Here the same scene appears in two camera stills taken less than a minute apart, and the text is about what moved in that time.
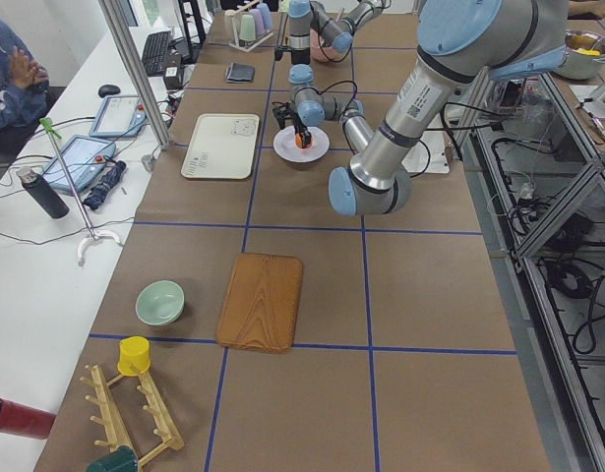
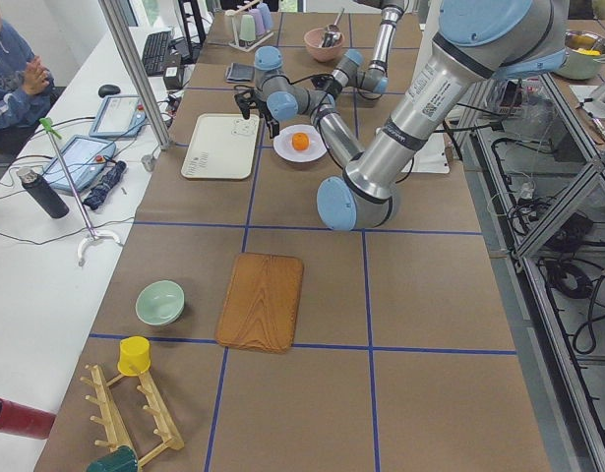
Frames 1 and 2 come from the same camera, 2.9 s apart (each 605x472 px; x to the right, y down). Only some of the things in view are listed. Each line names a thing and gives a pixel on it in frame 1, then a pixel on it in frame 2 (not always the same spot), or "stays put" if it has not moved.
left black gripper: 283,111 to 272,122
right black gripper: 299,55 to 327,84
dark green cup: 121,459 stays put
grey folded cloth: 238,73 stays put
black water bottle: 43,193 stays put
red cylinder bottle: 17,418 stays put
